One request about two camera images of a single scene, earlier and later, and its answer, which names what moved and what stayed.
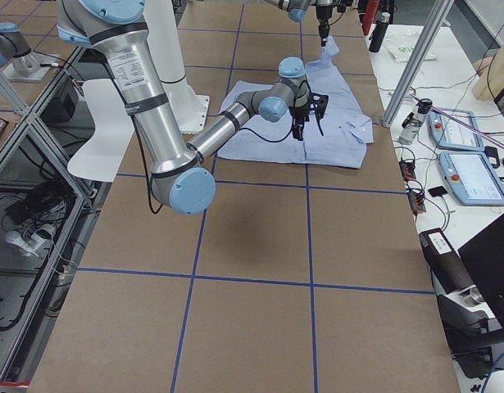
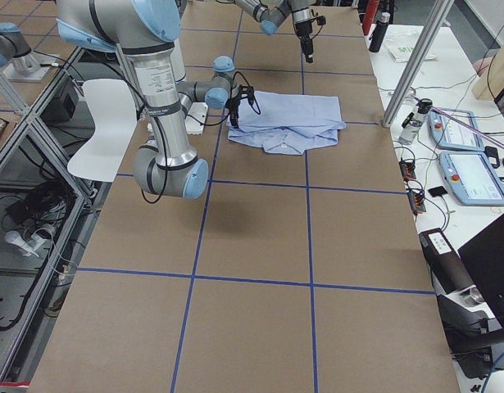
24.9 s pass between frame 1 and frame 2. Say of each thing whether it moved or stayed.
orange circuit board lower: stayed
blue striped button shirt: moved
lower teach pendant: stayed
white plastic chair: stayed
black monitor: stayed
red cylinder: stayed
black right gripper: moved
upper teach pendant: stayed
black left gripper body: moved
